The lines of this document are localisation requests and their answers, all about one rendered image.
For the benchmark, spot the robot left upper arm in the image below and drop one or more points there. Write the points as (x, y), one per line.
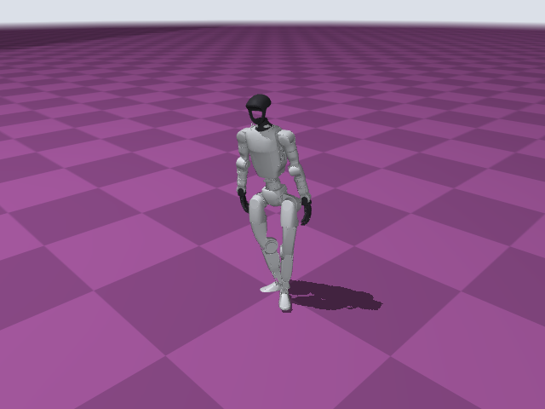
(286, 138)

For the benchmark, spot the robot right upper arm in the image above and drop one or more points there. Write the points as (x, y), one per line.
(243, 161)

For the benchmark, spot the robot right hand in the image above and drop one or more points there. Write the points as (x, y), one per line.
(243, 200)

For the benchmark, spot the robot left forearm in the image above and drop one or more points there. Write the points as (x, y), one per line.
(301, 185)

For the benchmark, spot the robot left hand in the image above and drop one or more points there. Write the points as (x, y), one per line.
(307, 210)

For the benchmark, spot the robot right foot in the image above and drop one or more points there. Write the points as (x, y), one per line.
(272, 287)

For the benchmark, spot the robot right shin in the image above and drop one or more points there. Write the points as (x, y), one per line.
(273, 263)

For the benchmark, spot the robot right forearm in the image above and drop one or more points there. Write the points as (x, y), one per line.
(242, 178)

